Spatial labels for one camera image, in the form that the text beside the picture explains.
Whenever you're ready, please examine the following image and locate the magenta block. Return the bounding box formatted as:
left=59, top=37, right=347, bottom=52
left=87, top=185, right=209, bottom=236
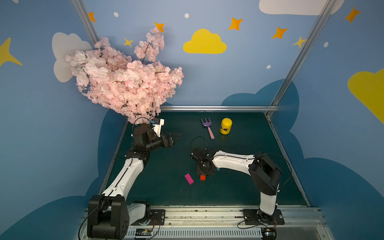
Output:
left=185, top=174, right=194, bottom=185

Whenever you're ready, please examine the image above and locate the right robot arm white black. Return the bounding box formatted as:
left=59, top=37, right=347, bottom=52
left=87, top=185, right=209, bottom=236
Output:
left=190, top=148, right=282, bottom=225

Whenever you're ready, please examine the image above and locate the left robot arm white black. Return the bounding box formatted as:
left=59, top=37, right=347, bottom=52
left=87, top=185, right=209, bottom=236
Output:
left=84, top=123, right=182, bottom=240

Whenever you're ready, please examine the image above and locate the purple pink toy rake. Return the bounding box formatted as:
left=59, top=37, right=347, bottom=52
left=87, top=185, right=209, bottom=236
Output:
left=201, top=118, right=215, bottom=140

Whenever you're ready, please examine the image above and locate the yellow plastic jar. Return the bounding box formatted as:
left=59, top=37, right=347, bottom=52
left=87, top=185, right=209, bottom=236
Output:
left=220, top=118, right=233, bottom=135

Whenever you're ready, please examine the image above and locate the pink blossom artificial tree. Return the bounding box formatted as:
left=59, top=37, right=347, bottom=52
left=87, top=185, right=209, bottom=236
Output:
left=65, top=27, right=184, bottom=124

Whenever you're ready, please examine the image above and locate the left green circuit board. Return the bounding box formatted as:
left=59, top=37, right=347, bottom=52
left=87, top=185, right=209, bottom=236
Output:
left=135, top=229, right=154, bottom=238

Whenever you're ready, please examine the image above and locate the green circuit board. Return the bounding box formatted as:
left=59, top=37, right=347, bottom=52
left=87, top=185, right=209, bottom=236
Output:
left=135, top=229, right=154, bottom=238
left=261, top=228, right=277, bottom=240

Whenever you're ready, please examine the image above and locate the right green circuit board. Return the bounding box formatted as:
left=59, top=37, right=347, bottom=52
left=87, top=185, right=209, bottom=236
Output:
left=261, top=228, right=277, bottom=240

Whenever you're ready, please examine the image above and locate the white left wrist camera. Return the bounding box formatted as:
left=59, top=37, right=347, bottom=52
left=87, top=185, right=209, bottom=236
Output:
left=151, top=118, right=165, bottom=137

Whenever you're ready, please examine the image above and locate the horizontal aluminium rail back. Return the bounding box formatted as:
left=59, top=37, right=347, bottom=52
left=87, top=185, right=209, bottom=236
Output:
left=161, top=106, right=279, bottom=113

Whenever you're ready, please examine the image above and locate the aluminium front rail bed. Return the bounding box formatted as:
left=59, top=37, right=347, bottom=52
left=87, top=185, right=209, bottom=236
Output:
left=74, top=205, right=334, bottom=240

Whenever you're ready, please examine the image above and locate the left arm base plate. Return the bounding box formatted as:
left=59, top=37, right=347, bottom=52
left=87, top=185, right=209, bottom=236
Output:
left=132, top=209, right=166, bottom=227

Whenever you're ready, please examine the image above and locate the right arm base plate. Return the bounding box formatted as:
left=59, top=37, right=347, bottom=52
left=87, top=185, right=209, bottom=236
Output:
left=243, top=209, right=285, bottom=226

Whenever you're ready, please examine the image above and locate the aluminium corner post left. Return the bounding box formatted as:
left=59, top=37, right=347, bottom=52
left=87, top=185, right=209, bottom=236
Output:
left=71, top=0, right=99, bottom=45

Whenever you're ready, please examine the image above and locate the aluminium corner post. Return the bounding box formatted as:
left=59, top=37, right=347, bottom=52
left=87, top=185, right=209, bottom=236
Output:
left=71, top=0, right=99, bottom=45
left=266, top=0, right=337, bottom=120

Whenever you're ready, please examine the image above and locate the aluminium corner post right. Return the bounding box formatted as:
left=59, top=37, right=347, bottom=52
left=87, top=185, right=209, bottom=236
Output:
left=266, top=0, right=337, bottom=120

